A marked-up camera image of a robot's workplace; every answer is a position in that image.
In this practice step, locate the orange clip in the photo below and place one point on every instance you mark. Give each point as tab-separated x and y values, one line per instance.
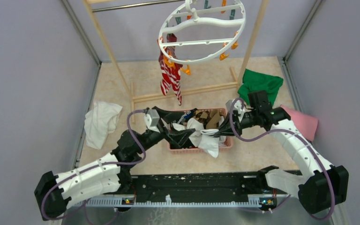
223	55
168	61
186	70

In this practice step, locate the brown argyle sock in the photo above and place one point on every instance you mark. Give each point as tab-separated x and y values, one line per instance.
210	118

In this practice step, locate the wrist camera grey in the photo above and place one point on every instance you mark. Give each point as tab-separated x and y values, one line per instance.
151	120
237	110

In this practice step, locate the wooden drying rack frame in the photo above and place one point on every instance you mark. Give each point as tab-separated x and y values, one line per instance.
194	17

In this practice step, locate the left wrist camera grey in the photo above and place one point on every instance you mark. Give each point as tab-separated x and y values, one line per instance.
151	120

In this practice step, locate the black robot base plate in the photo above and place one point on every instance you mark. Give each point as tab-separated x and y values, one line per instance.
224	187

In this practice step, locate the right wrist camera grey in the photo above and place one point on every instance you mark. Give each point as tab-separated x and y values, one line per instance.
237	110

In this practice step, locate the pink plastic basket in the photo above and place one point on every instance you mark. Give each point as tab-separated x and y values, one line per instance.
227	144

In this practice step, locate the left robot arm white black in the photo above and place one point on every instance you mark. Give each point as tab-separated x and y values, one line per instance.
55	193

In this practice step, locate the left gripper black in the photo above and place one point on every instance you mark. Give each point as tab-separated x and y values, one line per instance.
165	116

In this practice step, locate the red white striped sock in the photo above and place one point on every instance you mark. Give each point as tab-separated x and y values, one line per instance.
166	82

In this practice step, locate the beige purple striped sock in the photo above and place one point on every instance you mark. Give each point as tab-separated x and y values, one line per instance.
170	37

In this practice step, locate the pink cloth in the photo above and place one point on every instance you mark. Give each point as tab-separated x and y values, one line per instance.
306	124

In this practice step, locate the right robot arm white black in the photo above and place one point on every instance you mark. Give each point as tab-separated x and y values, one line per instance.
321	185

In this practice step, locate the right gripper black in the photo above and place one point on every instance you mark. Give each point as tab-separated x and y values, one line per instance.
227	128

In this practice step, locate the white black sock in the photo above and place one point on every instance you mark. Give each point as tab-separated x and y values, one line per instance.
209	143

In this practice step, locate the white cloth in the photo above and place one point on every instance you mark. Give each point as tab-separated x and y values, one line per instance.
100	122

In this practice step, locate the metal rack rod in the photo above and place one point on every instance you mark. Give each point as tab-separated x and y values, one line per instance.
151	3

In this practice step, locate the black patterned sock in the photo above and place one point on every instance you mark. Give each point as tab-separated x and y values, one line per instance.
184	118

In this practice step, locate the white round clip hanger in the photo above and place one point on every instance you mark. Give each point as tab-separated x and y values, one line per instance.
203	32

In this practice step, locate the green cloth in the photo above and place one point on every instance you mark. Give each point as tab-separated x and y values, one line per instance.
255	81

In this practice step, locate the plain white sock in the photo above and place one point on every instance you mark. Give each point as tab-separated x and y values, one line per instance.
192	123

